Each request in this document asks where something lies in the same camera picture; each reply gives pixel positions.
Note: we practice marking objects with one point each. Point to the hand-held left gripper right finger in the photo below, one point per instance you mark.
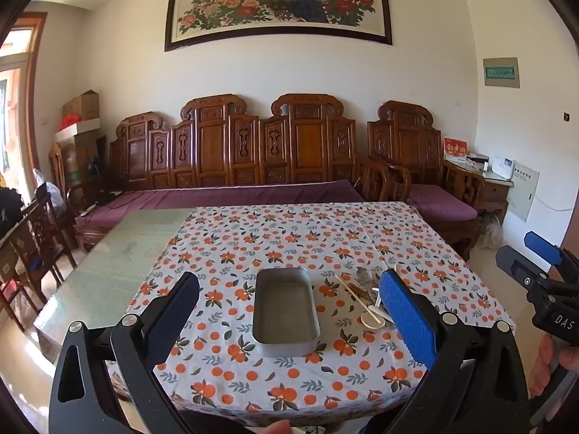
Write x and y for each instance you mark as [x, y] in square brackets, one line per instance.
[407, 316]

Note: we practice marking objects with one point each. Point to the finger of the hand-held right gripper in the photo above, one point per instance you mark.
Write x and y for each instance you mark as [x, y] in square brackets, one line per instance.
[543, 246]
[515, 262]

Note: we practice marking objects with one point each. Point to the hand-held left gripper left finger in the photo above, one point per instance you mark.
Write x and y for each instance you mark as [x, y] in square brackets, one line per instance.
[178, 312]

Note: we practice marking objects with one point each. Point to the white ceramic spoon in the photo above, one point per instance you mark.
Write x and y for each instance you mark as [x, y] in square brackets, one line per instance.
[373, 320]

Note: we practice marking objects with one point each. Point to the rectangular metal tray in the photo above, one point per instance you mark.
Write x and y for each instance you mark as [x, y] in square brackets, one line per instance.
[282, 307]

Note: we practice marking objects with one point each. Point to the person's right hand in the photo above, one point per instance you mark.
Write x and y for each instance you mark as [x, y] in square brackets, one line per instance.
[540, 366]

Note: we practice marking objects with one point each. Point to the grey mop head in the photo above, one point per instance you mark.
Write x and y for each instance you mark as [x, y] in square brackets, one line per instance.
[491, 230]

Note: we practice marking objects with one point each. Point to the white electrical cabinet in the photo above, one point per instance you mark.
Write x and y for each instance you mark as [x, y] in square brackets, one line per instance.
[522, 190]

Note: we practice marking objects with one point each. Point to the metal spoon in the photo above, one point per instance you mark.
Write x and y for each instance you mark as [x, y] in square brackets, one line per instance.
[364, 274]

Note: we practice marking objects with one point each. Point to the wooden side table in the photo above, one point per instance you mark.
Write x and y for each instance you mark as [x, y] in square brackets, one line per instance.
[493, 190]

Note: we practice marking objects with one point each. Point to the purple armchair cushion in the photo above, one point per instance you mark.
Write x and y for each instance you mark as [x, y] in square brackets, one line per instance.
[441, 201]

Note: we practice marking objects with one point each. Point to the tissue box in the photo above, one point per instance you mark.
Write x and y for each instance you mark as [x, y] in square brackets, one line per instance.
[477, 159]

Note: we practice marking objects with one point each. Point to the orange print tablecloth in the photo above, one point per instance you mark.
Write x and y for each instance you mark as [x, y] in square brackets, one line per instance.
[280, 244]

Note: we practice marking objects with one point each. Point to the red card box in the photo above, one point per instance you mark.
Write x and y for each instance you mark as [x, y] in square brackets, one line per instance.
[455, 150]

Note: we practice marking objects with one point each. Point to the wooden dining chair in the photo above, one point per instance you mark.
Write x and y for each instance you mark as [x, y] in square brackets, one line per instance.
[18, 280]
[43, 230]

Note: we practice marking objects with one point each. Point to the carved wooden armchair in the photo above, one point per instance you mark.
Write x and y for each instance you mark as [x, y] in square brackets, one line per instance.
[409, 144]

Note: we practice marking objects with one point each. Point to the carved wooden sofa bench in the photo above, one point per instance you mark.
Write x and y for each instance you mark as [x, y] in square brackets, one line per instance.
[212, 144]

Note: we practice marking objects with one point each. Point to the white plastic bag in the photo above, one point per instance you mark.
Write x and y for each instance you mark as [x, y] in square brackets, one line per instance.
[52, 192]

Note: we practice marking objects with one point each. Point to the wooden corner chair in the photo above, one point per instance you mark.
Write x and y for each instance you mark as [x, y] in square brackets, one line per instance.
[58, 167]

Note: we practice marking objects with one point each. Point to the black bag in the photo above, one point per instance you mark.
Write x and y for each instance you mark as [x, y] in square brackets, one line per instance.
[11, 210]

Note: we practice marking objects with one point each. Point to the flat white box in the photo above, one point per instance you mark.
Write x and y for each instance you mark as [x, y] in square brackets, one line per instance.
[77, 127]

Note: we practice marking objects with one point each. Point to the small cardboard box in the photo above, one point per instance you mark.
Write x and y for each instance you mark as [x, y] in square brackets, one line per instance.
[83, 105]

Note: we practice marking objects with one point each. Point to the framed peacock flower painting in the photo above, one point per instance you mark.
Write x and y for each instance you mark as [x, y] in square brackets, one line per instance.
[271, 4]

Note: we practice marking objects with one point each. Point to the wall panel with green label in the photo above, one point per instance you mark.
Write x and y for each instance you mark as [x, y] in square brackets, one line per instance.
[501, 72]

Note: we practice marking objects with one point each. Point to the wooden door frame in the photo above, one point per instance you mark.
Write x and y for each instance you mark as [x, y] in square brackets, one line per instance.
[31, 99]

